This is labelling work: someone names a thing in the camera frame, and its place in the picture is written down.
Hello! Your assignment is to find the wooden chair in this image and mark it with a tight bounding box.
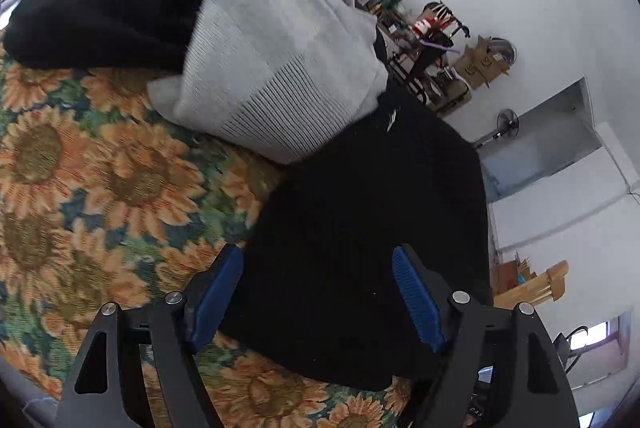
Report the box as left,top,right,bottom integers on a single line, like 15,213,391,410
492,260,571,309

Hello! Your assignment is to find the black standing fan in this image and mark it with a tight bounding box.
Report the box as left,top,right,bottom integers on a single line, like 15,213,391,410
472,108,521,151

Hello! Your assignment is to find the sunflower tablecloth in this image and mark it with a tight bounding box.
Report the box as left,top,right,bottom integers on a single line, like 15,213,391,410
0,42,426,428

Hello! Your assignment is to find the cardboard box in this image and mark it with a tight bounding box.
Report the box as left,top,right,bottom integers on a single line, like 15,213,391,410
477,35,511,83
452,45,483,91

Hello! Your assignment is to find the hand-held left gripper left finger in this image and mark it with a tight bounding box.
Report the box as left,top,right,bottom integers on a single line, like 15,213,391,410
55,244,246,428

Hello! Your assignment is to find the black trolley cart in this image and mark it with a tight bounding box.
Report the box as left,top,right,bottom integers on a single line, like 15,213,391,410
377,0,473,116

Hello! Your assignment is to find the black knit sweater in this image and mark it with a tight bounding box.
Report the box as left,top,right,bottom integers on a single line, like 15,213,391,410
220,82,496,391

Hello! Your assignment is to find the black jacket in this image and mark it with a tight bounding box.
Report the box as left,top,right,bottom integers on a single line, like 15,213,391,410
4,0,216,73

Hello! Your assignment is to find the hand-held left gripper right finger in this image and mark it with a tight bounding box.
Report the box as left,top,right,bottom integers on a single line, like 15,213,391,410
391,244,581,428

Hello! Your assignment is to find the grey knit sweater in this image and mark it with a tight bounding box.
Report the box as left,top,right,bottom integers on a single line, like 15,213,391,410
95,0,388,166

